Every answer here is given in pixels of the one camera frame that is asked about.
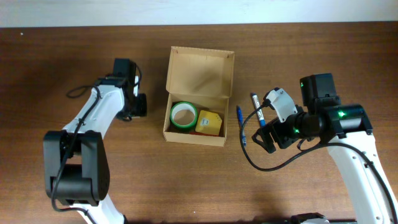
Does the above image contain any blue white marker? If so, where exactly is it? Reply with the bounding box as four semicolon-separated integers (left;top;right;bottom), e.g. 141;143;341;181
251;93;266;127

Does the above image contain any blue ballpoint pen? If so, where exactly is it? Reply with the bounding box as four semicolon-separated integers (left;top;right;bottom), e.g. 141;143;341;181
236;106;247;146

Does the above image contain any brown cardboard box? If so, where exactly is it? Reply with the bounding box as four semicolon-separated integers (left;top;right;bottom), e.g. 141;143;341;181
163;46;234;147

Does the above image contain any green tape roll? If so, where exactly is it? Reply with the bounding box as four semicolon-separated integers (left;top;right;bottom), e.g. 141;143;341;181
170;101;198;131

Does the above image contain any orange grey stapler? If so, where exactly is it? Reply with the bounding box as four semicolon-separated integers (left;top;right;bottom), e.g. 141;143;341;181
189;131;213;136

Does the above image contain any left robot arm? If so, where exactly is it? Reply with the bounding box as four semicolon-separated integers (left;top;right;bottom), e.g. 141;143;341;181
44;58;147;223

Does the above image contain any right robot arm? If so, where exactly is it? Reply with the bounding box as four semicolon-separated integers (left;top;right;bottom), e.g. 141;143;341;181
252;73;397;223

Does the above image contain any yellow spiral notepad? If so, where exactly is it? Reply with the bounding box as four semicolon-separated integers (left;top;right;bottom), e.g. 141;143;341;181
195;110;223;136

